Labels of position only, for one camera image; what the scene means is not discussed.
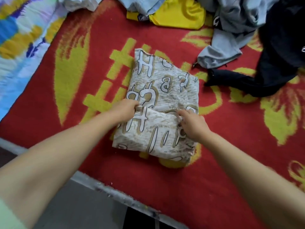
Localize person's left hand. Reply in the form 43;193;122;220
108;98;143;125

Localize person's right hand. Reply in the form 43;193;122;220
177;108;212;144

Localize pile of mixed clothes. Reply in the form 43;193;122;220
58;0;305;98

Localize person's left forearm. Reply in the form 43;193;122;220
0;112;121;229

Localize person's right forearm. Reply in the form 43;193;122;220
200;133;305;229

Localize white bed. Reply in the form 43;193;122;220
0;0;305;229

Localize person's black trousers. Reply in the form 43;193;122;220
122;206;160;229

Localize red bedsheet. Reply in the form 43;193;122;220
0;0;305;229

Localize colourful patterned pillow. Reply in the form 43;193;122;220
0;0;68;122

